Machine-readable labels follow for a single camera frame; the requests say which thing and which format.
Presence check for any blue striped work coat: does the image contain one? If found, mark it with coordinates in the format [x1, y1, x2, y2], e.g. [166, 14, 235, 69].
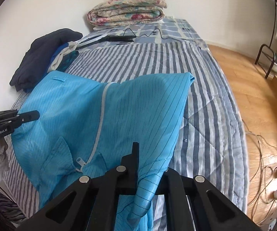
[12, 71, 194, 230]

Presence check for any black clothes rack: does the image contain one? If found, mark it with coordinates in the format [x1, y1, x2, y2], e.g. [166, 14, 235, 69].
[254, 3, 277, 79]

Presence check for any striped blue white quilt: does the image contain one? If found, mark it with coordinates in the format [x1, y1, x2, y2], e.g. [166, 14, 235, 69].
[4, 41, 249, 230]

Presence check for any dark navy folded garment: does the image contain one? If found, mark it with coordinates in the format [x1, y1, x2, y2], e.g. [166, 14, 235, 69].
[10, 28, 83, 92]

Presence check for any checked blue bed sheet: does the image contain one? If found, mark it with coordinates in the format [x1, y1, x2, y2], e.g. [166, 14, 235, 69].
[83, 18, 209, 50]

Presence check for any floral folded quilt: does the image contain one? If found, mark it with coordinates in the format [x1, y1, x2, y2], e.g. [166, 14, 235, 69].
[87, 0, 167, 28]

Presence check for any black ring light stand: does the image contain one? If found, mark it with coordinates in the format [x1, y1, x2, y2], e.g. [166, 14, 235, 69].
[76, 34, 136, 50]

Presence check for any black cable on bed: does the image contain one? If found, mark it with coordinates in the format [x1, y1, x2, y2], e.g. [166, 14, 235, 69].
[122, 26, 185, 40]

